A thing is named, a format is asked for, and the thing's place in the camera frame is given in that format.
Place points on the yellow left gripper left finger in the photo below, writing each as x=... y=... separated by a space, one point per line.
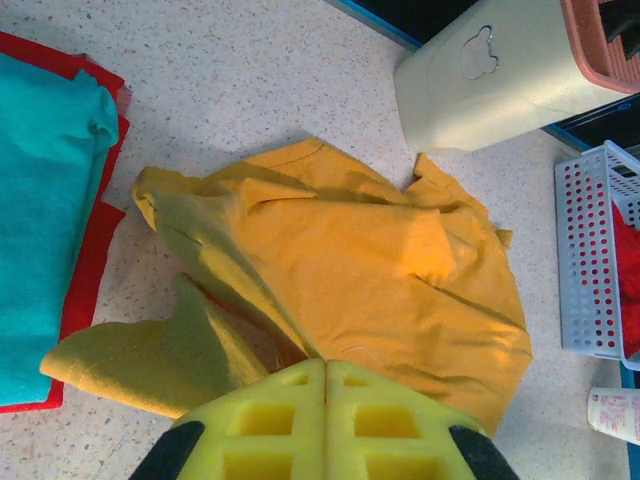
x=260 y=430

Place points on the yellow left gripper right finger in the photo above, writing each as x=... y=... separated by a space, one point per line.
x=395 y=430

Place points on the yellow t-shirt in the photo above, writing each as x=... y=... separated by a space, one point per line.
x=350 y=260

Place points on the white plastic bottle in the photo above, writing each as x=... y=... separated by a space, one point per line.
x=615 y=412

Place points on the red folded t-shirt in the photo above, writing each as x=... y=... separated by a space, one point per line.
x=87 y=270

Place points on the white perforated plastic basket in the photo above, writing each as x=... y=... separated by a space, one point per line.
x=585 y=260

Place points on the red crumpled t-shirt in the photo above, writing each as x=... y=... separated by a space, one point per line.
x=629 y=280

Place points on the teal folded t-shirt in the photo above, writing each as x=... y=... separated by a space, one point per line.
x=40 y=210

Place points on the cream knife block pink top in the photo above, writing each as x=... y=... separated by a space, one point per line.
x=500 y=95

